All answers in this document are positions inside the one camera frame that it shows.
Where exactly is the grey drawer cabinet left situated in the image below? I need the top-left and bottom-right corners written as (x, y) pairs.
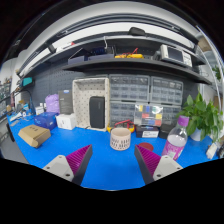
top-left (109, 74), bottom-right (150, 125)

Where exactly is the red bottle lid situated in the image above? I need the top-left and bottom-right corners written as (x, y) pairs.
top-left (138, 142), bottom-right (154, 151)

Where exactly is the blue box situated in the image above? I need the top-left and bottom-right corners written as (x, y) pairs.
top-left (34, 112), bottom-right (57, 130)

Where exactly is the white perforated tray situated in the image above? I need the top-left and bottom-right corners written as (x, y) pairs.
top-left (72, 78), bottom-right (109, 131)

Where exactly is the grey drawer cabinet right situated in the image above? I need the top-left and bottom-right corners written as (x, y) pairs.
top-left (150, 76), bottom-right (183, 125)

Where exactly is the black white labelled box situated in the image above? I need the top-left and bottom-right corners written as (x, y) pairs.
top-left (136, 126), bottom-right (159, 138)

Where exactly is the grey drawer cabinet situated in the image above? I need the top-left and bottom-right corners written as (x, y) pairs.
top-left (150, 76), bottom-right (183, 125)
top-left (109, 74), bottom-right (150, 125)

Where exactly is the clear parts organizer box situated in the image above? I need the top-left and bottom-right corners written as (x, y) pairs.
top-left (134, 104), bottom-right (163, 127)

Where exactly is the yellow tool on shelf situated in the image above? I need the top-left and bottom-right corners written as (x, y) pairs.
top-left (114, 48), bottom-right (144, 59)

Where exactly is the grey upright box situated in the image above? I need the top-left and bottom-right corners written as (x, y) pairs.
top-left (58, 90), bottom-right (73, 114)

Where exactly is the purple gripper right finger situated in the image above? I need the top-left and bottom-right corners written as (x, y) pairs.
top-left (134, 145), bottom-right (182, 184)

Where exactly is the purple bag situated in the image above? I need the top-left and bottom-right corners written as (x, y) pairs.
top-left (45, 94), bottom-right (60, 113)

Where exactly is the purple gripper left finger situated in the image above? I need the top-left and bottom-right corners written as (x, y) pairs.
top-left (44, 145), bottom-right (93, 185)

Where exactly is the brown cardboard box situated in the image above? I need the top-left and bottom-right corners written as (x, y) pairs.
top-left (18, 125), bottom-right (51, 148)

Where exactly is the black speaker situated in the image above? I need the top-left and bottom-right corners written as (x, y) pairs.
top-left (89, 96), bottom-right (105, 129)

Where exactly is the plastic water bottle purple cap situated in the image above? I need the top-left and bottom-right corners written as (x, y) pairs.
top-left (162, 115), bottom-right (189, 160)

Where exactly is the yellow red multimeter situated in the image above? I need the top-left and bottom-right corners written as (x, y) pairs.
top-left (107, 120), bottom-right (135, 133)

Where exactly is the green potted plant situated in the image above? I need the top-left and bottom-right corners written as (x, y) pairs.
top-left (177, 93), bottom-right (224, 142)

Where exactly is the dark shelf board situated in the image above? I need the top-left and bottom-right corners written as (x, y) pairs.
top-left (62, 58), bottom-right (212, 85)

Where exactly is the white patterned ceramic cup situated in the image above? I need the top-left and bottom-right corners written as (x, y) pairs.
top-left (110, 128), bottom-right (131, 151)

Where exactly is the small white box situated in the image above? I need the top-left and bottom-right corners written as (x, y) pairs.
top-left (56, 114), bottom-right (76, 130)

